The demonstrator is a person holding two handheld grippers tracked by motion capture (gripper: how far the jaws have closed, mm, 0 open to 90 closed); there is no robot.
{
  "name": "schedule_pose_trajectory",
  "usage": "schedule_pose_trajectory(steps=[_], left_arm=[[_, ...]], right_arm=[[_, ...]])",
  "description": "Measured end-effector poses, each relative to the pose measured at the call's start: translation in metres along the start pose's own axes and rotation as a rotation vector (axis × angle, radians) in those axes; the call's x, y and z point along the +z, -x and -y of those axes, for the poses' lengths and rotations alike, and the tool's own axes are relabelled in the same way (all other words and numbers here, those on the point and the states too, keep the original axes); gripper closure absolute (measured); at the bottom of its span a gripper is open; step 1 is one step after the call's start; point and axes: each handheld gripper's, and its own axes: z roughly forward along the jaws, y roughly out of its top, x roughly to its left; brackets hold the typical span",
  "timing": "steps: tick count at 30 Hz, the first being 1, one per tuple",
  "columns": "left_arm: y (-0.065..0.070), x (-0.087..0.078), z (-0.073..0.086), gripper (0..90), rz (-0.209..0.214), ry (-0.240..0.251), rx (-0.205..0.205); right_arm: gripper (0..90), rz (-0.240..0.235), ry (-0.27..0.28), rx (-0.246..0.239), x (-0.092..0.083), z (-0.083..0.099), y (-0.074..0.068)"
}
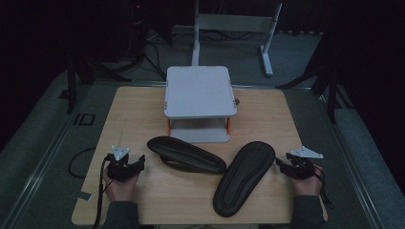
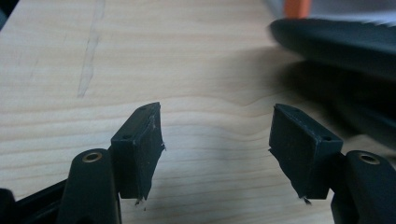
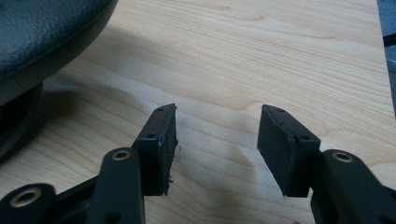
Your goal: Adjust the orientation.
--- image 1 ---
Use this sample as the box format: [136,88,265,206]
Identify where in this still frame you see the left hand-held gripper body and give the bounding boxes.
[106,145,137,183]

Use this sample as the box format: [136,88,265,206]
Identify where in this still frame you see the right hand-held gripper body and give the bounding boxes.
[286,145,325,179]

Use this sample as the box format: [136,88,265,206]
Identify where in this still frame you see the black slipper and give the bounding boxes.
[212,140,276,219]
[146,135,227,175]

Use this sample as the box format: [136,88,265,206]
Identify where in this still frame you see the white two-tier shoe rack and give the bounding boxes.
[163,65,239,144]

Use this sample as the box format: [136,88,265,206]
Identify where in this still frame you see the person's right hand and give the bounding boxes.
[291,165,323,197]

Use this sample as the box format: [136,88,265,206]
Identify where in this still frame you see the person's left hand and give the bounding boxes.
[102,174,140,203]

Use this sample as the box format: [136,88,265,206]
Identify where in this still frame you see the grey tape piece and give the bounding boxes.
[75,190,94,202]

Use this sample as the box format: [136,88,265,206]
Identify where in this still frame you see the black metal stand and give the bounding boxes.
[65,52,132,115]
[275,44,355,125]

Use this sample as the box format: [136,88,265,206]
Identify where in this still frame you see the dark equipment cabinet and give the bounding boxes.
[104,0,149,61]

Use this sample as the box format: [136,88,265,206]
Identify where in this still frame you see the white metal stand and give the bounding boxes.
[190,0,284,77]

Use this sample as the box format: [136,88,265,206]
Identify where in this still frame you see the left hand-held gripper cable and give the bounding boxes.
[91,157,109,229]

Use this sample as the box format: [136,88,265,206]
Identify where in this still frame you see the hand-held gripper cable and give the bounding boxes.
[314,165,335,210]
[91,157,109,229]

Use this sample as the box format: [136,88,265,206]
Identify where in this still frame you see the right hand-held gripper cable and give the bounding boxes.
[314,165,335,210]

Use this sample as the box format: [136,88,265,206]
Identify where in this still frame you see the black floor cable loop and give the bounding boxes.
[67,146,97,179]

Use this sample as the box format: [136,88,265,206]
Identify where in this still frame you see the black floor cables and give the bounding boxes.
[142,40,168,81]

